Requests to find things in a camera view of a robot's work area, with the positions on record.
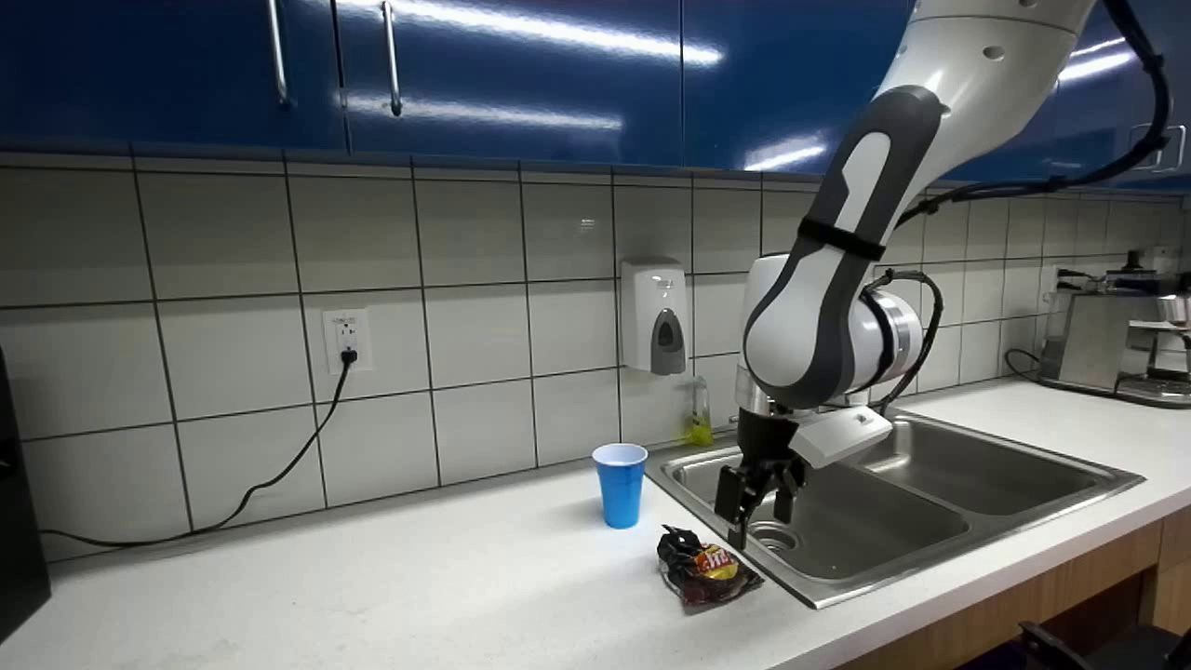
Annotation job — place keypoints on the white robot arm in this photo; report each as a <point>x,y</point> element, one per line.
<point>818,328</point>

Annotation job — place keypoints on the white wall outlet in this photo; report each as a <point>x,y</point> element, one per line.
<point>346,333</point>

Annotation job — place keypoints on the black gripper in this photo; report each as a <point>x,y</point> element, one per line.
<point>767,468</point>

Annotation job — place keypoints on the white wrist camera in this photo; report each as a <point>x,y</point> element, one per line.
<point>839,432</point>

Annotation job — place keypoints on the green dish soap bottle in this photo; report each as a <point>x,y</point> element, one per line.
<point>696,419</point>

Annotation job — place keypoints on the blue plastic cup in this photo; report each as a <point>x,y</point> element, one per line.
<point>619,469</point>

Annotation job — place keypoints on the silver espresso machine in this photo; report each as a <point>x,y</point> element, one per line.
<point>1121,333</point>

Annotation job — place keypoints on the blue upper cabinets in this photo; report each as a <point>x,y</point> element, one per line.
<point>555,84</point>

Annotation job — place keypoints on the stainless steel double sink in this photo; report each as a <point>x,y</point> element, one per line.
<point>908,505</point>

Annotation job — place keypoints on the black chip packet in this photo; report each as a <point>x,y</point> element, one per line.
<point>701,575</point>

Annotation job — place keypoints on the white wall soap dispenser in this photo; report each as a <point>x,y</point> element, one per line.
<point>657,319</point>

